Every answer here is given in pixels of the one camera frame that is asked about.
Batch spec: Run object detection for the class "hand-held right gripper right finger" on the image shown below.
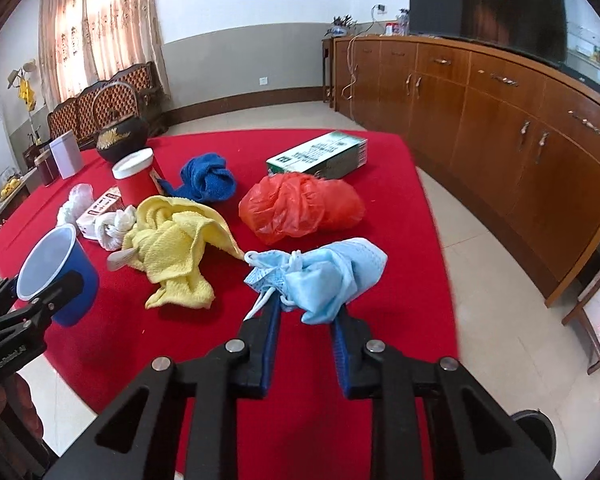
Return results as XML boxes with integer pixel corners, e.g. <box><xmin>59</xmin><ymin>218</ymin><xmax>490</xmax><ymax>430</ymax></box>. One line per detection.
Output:
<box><xmin>330</xmin><ymin>305</ymin><xmax>561</xmax><ymax>480</ymax></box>

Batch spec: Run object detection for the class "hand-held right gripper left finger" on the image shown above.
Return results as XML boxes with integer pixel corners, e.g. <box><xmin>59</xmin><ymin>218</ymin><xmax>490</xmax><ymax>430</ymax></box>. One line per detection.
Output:
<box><xmin>42</xmin><ymin>296</ymin><xmax>283</xmax><ymax>480</ymax></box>

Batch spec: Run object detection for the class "blue cup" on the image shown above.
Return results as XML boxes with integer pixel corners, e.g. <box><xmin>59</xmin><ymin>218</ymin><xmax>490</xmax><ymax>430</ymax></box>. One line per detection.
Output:
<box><xmin>16</xmin><ymin>224</ymin><xmax>100</xmax><ymax>327</ymax></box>

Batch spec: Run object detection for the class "blue face mask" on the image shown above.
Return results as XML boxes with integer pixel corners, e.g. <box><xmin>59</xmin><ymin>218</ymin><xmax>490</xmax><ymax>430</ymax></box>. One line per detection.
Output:
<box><xmin>243</xmin><ymin>238</ymin><xmax>388</xmax><ymax>325</ymax></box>

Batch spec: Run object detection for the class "red and white carton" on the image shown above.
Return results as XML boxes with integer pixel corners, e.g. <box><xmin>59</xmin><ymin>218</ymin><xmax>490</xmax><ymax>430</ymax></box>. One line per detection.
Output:
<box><xmin>76</xmin><ymin>187</ymin><xmax>126</xmax><ymax>241</ymax></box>

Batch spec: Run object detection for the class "green and white carton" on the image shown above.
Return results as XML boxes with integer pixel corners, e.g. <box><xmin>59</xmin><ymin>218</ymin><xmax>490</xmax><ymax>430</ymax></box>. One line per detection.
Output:
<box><xmin>266</xmin><ymin>131</ymin><xmax>370</xmax><ymax>181</ymax></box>

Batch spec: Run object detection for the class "black trash bin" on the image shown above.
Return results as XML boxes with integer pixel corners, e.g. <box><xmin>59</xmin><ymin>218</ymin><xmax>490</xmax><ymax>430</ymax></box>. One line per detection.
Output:
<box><xmin>509</xmin><ymin>409</ymin><xmax>557</xmax><ymax>463</ymax></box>

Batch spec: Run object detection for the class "white crumpled tissue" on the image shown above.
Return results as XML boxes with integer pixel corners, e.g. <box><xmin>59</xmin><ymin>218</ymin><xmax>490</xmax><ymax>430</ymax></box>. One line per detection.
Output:
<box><xmin>94</xmin><ymin>206</ymin><xmax>140</xmax><ymax>252</ymax></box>

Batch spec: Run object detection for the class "white plastic bag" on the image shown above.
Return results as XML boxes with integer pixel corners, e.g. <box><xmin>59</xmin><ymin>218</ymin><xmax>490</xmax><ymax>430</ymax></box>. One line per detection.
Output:
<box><xmin>56</xmin><ymin>183</ymin><xmax>95</xmax><ymax>226</ymax></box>

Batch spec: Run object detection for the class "dark brown canister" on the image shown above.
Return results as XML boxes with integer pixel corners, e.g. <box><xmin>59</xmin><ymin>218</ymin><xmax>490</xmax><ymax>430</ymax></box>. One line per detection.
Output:
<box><xmin>34</xmin><ymin>152</ymin><xmax>61</xmax><ymax>187</ymax></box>

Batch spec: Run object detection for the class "red canister with white lid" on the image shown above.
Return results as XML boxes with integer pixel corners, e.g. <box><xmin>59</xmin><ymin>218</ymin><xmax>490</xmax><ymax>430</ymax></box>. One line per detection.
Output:
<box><xmin>112</xmin><ymin>149</ymin><xmax>161</xmax><ymax>208</ymax></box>

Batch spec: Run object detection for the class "yellow towel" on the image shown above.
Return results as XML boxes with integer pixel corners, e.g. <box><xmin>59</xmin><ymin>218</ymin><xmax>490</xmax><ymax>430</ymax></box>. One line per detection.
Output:
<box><xmin>122</xmin><ymin>196</ymin><xmax>246</xmax><ymax>310</ymax></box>

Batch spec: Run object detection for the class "white tin box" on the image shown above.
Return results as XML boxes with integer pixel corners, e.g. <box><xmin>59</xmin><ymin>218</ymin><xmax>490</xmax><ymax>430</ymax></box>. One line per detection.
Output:
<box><xmin>49</xmin><ymin>131</ymin><xmax>84</xmax><ymax>180</ymax></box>

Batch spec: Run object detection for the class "red plastic bag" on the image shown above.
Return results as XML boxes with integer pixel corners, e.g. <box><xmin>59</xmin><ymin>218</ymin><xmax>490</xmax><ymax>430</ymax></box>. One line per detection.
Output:
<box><xmin>238</xmin><ymin>171</ymin><xmax>366</xmax><ymax>245</ymax></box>

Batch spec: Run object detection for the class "black teapot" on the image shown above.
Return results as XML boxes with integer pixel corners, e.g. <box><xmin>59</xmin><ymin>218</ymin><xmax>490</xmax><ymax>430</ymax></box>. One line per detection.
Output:
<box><xmin>91</xmin><ymin>82</ymin><xmax>149</xmax><ymax>163</ymax></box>

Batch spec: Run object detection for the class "red tablecloth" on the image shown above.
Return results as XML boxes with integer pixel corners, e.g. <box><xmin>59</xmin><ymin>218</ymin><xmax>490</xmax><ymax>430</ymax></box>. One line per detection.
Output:
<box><xmin>0</xmin><ymin>130</ymin><xmax>463</xmax><ymax>480</ymax></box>

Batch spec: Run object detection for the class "blue towel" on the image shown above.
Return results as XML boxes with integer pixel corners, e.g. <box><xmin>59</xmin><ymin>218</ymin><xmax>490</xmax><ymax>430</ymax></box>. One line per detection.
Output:
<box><xmin>167</xmin><ymin>153</ymin><xmax>237</xmax><ymax>206</ymax></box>

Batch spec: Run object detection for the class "wooden lattice sofa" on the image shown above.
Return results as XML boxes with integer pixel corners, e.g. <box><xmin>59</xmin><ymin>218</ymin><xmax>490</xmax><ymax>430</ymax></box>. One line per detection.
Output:
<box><xmin>47</xmin><ymin>62</ymin><xmax>168</xmax><ymax>151</ymax></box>

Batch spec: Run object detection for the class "yellow hanging ornament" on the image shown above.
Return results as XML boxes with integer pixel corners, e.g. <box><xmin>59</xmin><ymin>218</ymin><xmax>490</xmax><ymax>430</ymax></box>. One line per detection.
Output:
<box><xmin>7</xmin><ymin>59</ymin><xmax>38</xmax><ymax>112</ymax></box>

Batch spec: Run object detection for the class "patterned curtain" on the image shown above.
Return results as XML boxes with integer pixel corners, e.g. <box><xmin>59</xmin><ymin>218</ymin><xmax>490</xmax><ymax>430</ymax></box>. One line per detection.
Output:
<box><xmin>39</xmin><ymin>0</ymin><xmax>168</xmax><ymax>107</ymax></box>

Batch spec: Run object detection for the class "wooden sideboard cabinet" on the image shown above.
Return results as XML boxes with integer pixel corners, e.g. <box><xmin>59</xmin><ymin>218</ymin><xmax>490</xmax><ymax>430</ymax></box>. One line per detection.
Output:
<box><xmin>332</xmin><ymin>35</ymin><xmax>600</xmax><ymax>307</ymax></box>

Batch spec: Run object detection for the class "small potted plant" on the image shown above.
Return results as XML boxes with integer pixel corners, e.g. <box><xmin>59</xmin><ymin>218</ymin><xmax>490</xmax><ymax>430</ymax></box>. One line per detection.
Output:
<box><xmin>329</xmin><ymin>14</ymin><xmax>357</xmax><ymax>37</ymax></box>

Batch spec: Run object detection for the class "black television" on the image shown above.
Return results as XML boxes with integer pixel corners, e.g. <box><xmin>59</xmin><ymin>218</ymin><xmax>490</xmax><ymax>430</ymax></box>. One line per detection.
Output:
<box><xmin>408</xmin><ymin>0</ymin><xmax>568</xmax><ymax>63</ymax></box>

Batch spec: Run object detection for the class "white power cable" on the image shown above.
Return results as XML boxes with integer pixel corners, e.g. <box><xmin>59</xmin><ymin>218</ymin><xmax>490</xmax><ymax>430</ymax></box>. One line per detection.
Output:
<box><xmin>341</xmin><ymin>6</ymin><xmax>382</xmax><ymax>102</ymax></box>

